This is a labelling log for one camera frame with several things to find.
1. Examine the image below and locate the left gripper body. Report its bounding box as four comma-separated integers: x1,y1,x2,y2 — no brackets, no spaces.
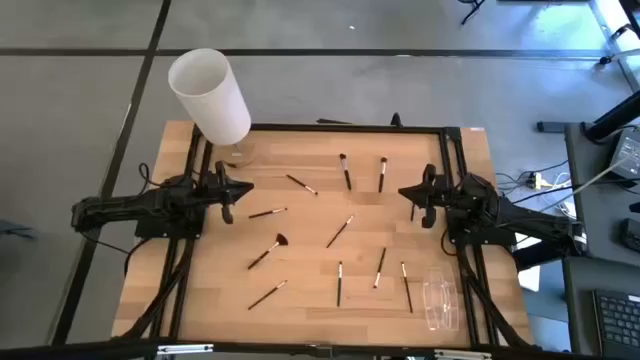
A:
199,159,236,225

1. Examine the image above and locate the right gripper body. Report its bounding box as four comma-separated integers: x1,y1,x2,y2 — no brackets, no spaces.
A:
422,163,454,230

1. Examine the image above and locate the fan makeup brush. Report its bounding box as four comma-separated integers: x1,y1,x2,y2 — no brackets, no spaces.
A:
247,232,290,271

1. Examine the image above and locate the white shade wooden table lamp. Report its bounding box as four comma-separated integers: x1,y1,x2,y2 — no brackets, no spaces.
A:
167,47,259,169

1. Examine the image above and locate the clear plastic container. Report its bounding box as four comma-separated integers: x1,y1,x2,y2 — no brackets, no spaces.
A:
422,265,460,332

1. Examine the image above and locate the white paper sheet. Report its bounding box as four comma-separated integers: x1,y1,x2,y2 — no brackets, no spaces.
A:
513,230,544,294

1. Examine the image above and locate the black floor bar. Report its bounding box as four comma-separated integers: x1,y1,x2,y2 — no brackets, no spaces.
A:
536,120,570,134

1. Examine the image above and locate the grey desk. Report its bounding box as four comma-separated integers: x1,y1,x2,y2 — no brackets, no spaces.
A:
561,253,640,357
563,121,640,266

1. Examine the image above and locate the black chair base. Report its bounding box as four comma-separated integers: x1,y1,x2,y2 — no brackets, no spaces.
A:
458,0,487,26

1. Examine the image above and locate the small black device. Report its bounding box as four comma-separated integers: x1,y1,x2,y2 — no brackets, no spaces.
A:
619,217,640,253

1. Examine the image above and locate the black crossbeam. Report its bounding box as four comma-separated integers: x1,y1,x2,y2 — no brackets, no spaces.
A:
0,338,640,360

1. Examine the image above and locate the black laptop keyboard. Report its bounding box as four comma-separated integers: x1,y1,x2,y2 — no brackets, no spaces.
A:
592,288,640,359

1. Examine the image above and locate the black aluminium table frame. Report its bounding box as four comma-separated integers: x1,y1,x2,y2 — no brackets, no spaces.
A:
112,122,536,351

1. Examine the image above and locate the white cable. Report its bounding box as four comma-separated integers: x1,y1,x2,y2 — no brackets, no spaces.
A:
538,154,634,215

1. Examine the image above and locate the silver metal bracket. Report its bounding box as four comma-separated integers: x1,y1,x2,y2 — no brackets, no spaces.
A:
433,349,493,360
156,343,215,357

